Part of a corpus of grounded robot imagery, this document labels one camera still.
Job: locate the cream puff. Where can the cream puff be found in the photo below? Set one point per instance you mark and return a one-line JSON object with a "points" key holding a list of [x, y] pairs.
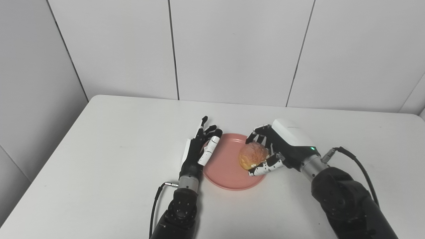
{"points": [[253, 155]]}

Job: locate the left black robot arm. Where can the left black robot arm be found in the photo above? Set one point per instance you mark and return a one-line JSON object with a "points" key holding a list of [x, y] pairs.
{"points": [[181, 209]]}

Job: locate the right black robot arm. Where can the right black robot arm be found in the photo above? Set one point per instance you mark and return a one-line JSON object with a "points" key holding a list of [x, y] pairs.
{"points": [[345, 202]]}

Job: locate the pink round plate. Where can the pink round plate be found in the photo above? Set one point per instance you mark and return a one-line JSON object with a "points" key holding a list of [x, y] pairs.
{"points": [[224, 166]]}

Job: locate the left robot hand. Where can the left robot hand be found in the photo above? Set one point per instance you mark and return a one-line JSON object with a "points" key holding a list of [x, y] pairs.
{"points": [[197, 152]]}

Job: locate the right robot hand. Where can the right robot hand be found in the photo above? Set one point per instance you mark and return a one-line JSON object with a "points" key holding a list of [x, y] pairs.
{"points": [[282, 146]]}

